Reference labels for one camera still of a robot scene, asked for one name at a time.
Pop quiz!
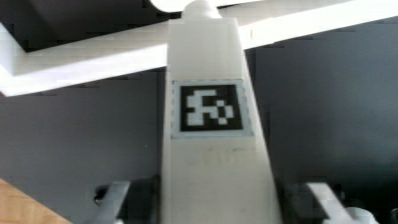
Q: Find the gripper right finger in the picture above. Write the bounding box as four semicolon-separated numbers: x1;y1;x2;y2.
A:
279;182;380;224

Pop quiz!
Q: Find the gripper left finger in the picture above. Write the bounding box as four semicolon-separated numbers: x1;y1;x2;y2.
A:
85;176;160;224

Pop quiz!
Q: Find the white leg row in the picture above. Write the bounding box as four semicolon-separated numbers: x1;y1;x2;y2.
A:
160;0;282;224

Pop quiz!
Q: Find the white desk top tray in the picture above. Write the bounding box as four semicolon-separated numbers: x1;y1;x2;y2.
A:
0;0;398;96

